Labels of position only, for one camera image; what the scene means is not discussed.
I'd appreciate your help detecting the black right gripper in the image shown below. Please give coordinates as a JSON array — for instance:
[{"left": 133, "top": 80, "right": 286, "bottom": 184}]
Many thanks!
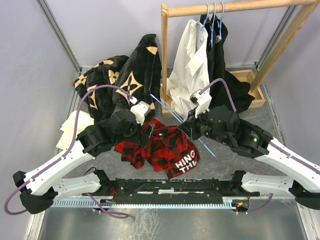
[{"left": 178, "top": 105, "right": 232, "bottom": 146}]

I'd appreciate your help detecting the red black plaid shirt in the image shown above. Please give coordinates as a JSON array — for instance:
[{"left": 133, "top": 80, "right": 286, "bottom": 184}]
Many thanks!
[{"left": 114, "top": 118, "right": 200, "bottom": 179}]

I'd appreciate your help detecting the light blue hanger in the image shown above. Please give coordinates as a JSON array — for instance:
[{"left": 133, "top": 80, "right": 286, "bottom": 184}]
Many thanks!
[{"left": 150, "top": 94, "right": 216, "bottom": 158}]

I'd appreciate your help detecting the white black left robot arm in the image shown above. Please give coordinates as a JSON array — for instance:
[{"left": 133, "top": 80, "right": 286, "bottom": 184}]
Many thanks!
[{"left": 13, "top": 110, "right": 155, "bottom": 214}]

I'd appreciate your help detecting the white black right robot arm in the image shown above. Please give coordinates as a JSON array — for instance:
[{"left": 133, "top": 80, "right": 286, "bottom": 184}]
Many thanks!
[{"left": 178, "top": 105, "right": 320, "bottom": 210}]

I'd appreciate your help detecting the white hanging shirt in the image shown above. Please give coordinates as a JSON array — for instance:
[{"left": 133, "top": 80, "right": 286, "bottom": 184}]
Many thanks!
[{"left": 166, "top": 19, "right": 210, "bottom": 120}]

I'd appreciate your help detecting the blue hanger with white shirt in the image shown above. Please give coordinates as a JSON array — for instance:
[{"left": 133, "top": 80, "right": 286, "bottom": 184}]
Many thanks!
[{"left": 198, "top": 3, "right": 210, "bottom": 43}]

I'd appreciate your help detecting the blue hanger with black garment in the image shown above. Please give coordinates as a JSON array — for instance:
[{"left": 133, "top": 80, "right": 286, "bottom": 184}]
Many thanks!
[{"left": 210, "top": 2, "right": 225, "bottom": 47}]

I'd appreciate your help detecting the black beige patterned blanket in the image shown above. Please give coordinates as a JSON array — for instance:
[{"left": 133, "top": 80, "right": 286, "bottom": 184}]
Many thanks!
[{"left": 73, "top": 33, "right": 162, "bottom": 123}]

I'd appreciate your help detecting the black hanging garment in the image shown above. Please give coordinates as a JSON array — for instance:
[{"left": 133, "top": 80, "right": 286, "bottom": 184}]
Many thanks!
[{"left": 200, "top": 14, "right": 255, "bottom": 113}]

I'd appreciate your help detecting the wooden clothes rack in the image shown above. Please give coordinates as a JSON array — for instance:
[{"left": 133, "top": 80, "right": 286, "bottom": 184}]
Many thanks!
[{"left": 161, "top": 0, "right": 320, "bottom": 103}]

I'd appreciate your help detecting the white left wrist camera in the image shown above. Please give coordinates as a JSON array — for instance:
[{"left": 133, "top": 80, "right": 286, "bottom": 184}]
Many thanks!
[{"left": 129, "top": 97, "right": 151, "bottom": 126}]

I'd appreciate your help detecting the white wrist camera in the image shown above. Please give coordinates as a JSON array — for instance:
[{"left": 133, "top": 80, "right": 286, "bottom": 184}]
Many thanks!
[
  {"left": 129, "top": 97, "right": 151, "bottom": 126},
  {"left": 189, "top": 89, "right": 212, "bottom": 118}
]

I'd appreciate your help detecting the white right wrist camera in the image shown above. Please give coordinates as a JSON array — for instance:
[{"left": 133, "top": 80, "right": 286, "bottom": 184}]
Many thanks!
[{"left": 189, "top": 89, "right": 212, "bottom": 118}]

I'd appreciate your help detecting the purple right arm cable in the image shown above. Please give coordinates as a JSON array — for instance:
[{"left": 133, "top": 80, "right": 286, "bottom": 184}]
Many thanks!
[{"left": 199, "top": 77, "right": 237, "bottom": 112}]

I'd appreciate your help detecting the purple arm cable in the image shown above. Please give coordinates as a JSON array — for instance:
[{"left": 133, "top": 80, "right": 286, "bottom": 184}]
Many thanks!
[
  {"left": 4, "top": 84, "right": 135, "bottom": 216},
  {"left": 199, "top": 77, "right": 237, "bottom": 112}
]

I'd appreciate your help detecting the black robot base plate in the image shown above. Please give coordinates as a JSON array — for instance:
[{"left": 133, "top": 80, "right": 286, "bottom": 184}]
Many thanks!
[{"left": 94, "top": 178, "right": 260, "bottom": 198}]

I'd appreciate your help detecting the white slotted cable duct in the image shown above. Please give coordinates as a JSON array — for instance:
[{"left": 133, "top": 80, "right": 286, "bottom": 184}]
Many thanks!
[{"left": 51, "top": 196, "right": 251, "bottom": 208}]

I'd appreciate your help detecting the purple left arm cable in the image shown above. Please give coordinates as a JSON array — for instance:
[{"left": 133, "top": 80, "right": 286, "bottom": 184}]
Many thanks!
[{"left": 4, "top": 84, "right": 135, "bottom": 216}]

